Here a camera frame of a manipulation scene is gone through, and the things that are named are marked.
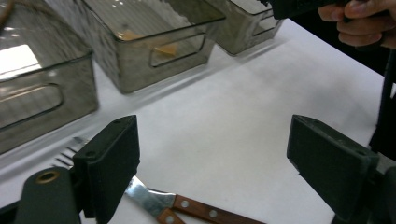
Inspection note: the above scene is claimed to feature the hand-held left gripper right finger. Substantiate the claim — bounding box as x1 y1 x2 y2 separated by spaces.
286 114 381 222

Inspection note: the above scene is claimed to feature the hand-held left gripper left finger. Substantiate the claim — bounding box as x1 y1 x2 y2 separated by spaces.
72 114 141 224

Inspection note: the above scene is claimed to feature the transparent grey storage bin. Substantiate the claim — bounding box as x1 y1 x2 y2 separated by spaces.
205 0 286 56
0 0 100 155
46 0 227 94

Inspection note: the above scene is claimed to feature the wooden-handled fork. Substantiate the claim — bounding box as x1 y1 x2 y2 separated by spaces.
52 136 185 224

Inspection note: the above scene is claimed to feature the wooden-handled knife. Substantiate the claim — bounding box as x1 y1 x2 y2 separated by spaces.
124 175 266 224

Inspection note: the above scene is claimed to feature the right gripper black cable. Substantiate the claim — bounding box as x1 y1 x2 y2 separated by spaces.
368 49 396 161

